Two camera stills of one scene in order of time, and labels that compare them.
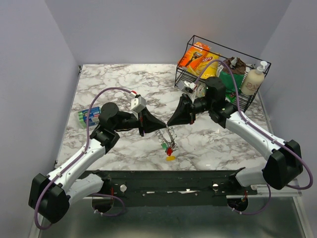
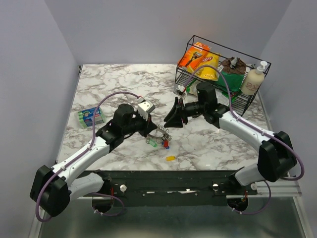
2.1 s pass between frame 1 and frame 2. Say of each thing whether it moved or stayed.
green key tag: moved
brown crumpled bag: stayed
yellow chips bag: stayed
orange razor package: stayed
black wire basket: stayed
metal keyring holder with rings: moved
